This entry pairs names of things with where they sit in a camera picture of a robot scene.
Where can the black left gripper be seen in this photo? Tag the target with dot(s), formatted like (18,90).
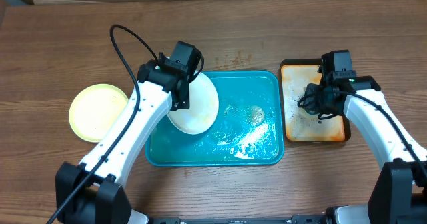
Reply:
(185,105)

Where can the white plate with brown smears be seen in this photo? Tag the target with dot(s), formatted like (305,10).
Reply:
(203,109)

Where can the black tray with soapy water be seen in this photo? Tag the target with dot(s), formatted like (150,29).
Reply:
(300,126)

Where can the yellow plate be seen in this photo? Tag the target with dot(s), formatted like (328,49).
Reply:
(95,109)

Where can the teal plastic tray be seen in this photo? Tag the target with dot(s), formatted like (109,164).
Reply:
(248,129)

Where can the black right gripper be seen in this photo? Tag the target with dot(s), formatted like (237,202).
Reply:
(311,107)

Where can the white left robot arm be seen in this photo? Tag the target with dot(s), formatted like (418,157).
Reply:
(94,190)

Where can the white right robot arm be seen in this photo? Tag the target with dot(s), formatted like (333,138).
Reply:
(402,161)

